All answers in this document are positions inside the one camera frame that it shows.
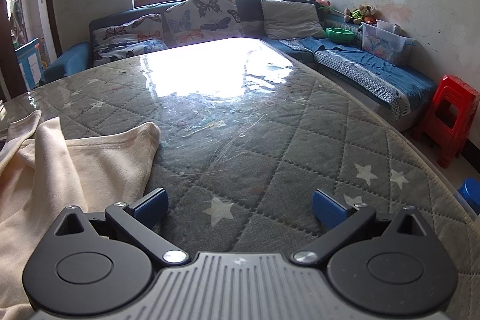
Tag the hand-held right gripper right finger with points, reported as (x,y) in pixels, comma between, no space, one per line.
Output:
(329,209)

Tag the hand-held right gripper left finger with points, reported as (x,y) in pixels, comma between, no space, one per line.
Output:
(152,207)

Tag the cream garment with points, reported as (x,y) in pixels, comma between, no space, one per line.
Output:
(56,173)

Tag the blue plastic stool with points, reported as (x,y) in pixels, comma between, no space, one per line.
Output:
(470,192)

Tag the blue patterned sofa blanket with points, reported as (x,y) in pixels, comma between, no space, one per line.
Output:
(393,76)

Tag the small butterfly print pillow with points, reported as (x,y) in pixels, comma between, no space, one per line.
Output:
(127,28)
(123,53)

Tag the red plastic stool stack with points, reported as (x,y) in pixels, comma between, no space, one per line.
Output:
(453,106)

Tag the blue corner sofa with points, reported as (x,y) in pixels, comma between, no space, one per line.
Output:
(78,57)

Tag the clear plastic storage box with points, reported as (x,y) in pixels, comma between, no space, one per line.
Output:
(386,44)

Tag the green plastic bowl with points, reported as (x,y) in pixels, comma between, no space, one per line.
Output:
(339,34)

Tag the grey pillow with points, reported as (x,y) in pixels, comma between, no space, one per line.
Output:
(288,18)

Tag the large butterfly print pillow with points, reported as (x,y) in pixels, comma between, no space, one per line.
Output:
(202,16)

